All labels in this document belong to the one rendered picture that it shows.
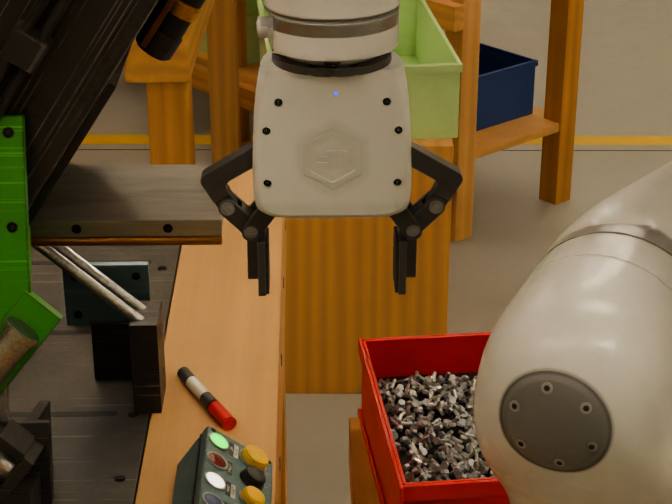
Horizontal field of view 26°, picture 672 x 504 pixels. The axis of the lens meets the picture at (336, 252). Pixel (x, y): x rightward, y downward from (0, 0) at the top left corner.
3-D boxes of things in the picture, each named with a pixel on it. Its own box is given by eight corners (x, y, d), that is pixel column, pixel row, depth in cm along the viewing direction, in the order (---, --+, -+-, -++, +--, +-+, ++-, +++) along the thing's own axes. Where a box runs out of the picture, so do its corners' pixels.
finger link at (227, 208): (217, 205, 94) (220, 298, 96) (267, 204, 94) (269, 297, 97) (220, 186, 97) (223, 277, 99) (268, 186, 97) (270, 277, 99)
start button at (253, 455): (264, 460, 147) (271, 451, 146) (264, 476, 144) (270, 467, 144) (240, 446, 146) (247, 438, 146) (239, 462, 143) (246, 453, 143)
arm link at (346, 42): (254, 23, 86) (255, 71, 87) (403, 22, 86) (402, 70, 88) (258, -13, 94) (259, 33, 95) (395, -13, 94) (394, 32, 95)
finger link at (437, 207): (397, 203, 94) (395, 296, 97) (446, 203, 94) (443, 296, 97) (394, 185, 97) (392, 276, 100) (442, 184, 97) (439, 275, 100)
